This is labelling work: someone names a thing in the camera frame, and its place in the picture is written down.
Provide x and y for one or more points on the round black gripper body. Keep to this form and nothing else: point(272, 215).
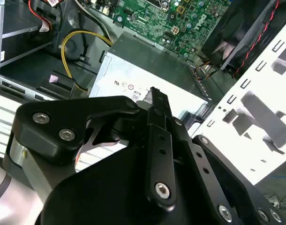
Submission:
point(105, 192)

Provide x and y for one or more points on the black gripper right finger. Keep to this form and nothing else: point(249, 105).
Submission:
point(204, 168)

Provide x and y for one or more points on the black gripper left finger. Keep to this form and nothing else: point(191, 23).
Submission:
point(51, 131)

